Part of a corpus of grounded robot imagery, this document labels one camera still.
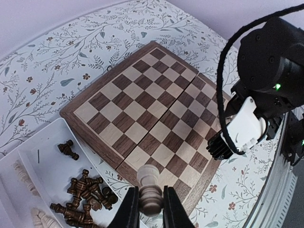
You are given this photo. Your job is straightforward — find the light chess king piece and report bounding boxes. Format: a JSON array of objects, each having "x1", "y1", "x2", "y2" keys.
[{"x1": 137, "y1": 164, "x2": 163, "y2": 217}]

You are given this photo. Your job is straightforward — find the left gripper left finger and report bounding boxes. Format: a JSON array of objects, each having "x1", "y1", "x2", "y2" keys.
[{"x1": 108, "y1": 186, "x2": 140, "y2": 228}]

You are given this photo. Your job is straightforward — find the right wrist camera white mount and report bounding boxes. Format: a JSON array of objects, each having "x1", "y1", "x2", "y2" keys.
[{"x1": 206, "y1": 96, "x2": 267, "y2": 160}]

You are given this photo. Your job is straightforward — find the white plastic compartment tray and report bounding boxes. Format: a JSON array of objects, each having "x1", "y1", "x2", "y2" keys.
[{"x1": 0, "y1": 117, "x2": 124, "y2": 228}]

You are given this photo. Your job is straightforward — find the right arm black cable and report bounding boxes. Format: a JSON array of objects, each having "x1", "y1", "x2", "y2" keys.
[{"x1": 215, "y1": 0, "x2": 304, "y2": 155}]

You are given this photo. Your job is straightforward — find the wooden chess board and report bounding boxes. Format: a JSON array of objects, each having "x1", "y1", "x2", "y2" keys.
[{"x1": 60, "y1": 41, "x2": 220, "y2": 214}]

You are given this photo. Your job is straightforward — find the pile of dark chess pieces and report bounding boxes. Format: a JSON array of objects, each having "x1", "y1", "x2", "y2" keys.
[{"x1": 48, "y1": 138, "x2": 119, "y2": 228}]

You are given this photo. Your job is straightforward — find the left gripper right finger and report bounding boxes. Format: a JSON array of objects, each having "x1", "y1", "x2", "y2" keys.
[{"x1": 163, "y1": 186, "x2": 194, "y2": 228}]

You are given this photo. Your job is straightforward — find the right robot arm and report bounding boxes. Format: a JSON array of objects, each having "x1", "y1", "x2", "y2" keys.
[{"x1": 225, "y1": 17, "x2": 304, "y2": 140}]

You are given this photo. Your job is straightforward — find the pile of light chess pieces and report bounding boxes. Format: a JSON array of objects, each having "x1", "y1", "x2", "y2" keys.
[{"x1": 12, "y1": 160, "x2": 62, "y2": 228}]

